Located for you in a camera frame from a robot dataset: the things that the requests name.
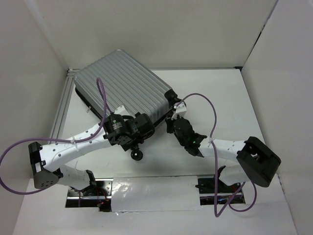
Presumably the grey suitcase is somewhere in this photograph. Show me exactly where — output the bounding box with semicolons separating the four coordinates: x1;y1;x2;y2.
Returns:
74;49;180;129

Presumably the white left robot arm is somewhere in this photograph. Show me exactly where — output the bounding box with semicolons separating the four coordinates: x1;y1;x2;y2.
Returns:
28;106;155;195

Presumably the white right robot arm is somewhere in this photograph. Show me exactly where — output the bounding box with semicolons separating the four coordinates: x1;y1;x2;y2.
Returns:
165;101;281;192

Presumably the white foil tape sheet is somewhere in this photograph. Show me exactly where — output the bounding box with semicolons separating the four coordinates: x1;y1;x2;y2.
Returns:
111;176;201;212

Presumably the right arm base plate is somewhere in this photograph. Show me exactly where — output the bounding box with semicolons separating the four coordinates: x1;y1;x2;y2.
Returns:
195;177;245;206

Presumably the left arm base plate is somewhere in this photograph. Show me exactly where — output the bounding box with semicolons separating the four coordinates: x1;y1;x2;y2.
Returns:
65;178;113;212

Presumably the aluminium frame rail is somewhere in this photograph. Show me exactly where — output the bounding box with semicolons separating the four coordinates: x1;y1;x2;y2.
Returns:
49;69;79;139

